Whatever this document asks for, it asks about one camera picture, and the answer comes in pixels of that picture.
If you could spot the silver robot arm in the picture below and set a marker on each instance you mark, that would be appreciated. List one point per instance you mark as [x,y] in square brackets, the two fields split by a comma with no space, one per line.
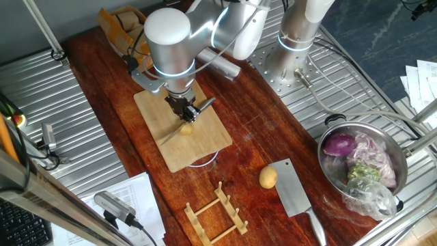
[174,44]

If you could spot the bag of chopped purple cabbage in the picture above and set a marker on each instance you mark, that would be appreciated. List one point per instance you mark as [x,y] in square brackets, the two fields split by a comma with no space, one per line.
[373,153]

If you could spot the purple onion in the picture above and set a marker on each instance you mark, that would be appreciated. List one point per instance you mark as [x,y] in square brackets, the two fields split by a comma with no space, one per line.
[338,145]

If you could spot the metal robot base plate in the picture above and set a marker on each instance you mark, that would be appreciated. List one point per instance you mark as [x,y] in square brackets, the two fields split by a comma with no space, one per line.
[269,73]

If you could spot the metal camera mount clamp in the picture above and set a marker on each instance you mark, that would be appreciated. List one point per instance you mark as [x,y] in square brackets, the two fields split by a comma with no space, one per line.
[51,159]

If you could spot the bamboo cutting board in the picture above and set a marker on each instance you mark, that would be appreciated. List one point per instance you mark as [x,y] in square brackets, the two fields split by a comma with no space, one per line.
[198,150]

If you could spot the steel chef knife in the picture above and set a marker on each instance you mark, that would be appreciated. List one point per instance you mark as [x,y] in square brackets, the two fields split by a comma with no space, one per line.
[170,136]

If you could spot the small yellow potato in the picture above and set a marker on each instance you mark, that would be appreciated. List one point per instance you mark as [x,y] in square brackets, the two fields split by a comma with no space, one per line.
[186,129]
[268,177]

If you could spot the aluminium frame bar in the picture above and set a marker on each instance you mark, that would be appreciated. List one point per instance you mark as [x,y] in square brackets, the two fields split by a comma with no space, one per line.
[51,201]

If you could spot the grey exterior camera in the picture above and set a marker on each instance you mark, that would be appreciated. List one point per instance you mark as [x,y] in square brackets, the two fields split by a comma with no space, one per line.
[48,135]

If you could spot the aluminium frame post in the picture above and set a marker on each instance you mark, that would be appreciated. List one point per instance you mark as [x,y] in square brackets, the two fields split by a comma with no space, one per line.
[44,30]

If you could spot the clear bag with greens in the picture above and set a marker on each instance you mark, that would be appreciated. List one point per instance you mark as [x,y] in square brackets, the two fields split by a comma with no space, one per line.
[372,198]

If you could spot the wooden knife rack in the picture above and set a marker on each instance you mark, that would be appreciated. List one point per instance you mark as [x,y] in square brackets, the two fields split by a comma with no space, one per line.
[218,212]

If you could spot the steel cooking pot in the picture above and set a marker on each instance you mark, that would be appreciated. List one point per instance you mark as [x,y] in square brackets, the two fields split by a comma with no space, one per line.
[397,153]

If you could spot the printed white paper stack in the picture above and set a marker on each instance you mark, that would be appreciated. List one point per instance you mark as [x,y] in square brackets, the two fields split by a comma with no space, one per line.
[136,194]

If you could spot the steel cleaver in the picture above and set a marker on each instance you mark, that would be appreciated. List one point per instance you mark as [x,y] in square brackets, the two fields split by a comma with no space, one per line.
[290,191]

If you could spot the loose white paper sheets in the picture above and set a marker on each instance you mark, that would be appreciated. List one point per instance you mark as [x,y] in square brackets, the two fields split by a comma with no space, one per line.
[423,85]

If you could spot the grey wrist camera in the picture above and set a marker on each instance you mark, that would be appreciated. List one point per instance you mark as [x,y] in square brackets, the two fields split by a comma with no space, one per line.
[145,80]

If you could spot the open cardboard box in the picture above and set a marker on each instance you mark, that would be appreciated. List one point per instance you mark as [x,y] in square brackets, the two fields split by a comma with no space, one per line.
[116,30]

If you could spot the black keyboard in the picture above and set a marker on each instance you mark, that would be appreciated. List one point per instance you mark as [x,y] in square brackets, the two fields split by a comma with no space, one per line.
[20,225]

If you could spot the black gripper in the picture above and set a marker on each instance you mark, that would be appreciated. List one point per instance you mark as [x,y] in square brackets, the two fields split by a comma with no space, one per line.
[180,102]

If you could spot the red emergency stop button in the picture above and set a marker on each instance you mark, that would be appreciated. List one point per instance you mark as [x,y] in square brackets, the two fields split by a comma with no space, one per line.
[17,120]

